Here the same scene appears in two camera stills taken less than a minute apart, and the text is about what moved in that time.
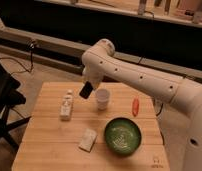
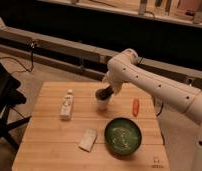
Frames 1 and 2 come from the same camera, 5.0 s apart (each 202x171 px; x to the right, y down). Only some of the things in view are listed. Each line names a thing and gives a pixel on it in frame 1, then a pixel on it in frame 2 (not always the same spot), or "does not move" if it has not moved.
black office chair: [5, 95] does not move
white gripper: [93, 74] to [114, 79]
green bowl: [123, 136] does not move
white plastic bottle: [66, 109] does not move
